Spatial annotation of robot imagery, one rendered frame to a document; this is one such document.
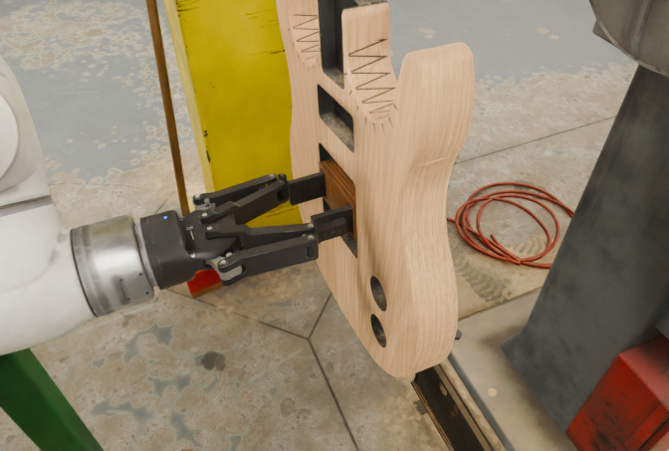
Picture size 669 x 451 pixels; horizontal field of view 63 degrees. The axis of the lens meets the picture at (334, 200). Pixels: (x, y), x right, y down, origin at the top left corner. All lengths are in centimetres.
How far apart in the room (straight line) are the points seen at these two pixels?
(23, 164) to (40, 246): 7
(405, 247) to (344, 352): 119
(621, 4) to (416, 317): 38
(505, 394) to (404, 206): 90
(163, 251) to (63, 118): 222
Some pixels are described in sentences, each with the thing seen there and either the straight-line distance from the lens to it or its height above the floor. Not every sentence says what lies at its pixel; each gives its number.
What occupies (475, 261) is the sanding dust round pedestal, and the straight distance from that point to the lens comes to 190.
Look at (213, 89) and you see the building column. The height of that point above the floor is 66.
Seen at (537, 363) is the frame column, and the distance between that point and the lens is 128.
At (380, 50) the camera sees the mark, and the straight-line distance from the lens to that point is 50.
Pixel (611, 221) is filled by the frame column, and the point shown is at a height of 80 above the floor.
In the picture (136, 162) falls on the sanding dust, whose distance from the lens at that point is 235.
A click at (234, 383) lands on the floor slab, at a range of 162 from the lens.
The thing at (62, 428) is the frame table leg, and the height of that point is 59.
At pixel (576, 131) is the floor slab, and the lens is 259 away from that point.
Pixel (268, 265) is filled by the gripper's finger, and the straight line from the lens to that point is 53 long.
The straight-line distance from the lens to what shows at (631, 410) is 108.
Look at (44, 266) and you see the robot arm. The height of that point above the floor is 105.
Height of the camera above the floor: 142
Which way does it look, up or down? 44 degrees down
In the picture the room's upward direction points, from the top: straight up
